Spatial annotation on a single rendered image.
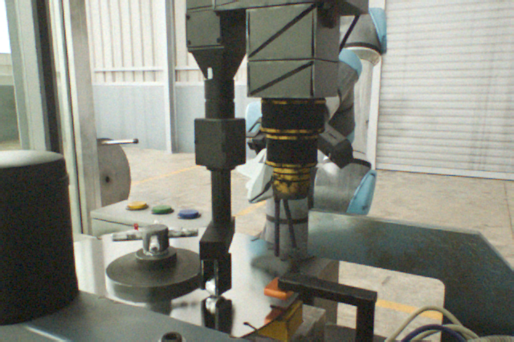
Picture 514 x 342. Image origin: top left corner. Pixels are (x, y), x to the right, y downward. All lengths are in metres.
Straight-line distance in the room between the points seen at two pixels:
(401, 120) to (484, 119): 0.99
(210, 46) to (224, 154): 0.11
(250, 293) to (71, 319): 0.25
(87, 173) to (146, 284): 0.58
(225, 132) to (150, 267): 0.17
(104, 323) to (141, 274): 0.26
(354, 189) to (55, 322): 0.84
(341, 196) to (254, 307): 0.61
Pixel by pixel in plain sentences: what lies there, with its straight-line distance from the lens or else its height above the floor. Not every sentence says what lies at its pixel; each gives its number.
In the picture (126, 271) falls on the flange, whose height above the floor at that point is 0.96.
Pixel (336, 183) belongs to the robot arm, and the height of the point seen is 0.94.
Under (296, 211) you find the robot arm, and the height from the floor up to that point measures 0.86.
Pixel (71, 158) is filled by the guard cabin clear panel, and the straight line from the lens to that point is 1.01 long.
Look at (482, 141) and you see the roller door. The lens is 6.29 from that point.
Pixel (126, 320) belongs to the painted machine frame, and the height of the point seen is 1.05.
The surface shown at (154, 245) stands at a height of 1.00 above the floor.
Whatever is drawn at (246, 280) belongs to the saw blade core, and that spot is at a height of 0.95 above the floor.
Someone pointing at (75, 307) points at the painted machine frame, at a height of 1.05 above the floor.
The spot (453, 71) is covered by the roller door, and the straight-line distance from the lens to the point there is 6.26.
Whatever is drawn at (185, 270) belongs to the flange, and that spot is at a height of 0.96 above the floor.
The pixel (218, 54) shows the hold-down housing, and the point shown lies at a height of 1.19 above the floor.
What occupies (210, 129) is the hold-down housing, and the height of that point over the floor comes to 1.12.
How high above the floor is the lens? 1.16
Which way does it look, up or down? 12 degrees down
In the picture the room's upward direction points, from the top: straight up
